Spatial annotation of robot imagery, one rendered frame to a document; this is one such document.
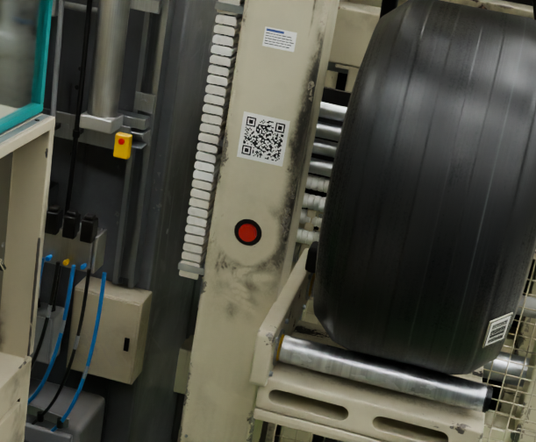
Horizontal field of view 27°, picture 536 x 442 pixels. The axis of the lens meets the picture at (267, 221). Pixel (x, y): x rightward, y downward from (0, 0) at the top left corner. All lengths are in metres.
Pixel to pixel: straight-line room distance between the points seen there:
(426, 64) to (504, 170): 0.19
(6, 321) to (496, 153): 0.74
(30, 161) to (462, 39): 0.63
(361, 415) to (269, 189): 0.39
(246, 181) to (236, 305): 0.22
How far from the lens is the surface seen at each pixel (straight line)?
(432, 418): 1.76
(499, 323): 1.61
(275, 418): 1.80
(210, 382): 1.91
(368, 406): 1.76
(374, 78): 1.58
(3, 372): 1.63
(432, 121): 1.53
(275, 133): 1.73
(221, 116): 1.80
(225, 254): 1.81
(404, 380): 1.75
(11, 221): 1.59
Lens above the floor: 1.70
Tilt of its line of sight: 20 degrees down
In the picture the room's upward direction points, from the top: 10 degrees clockwise
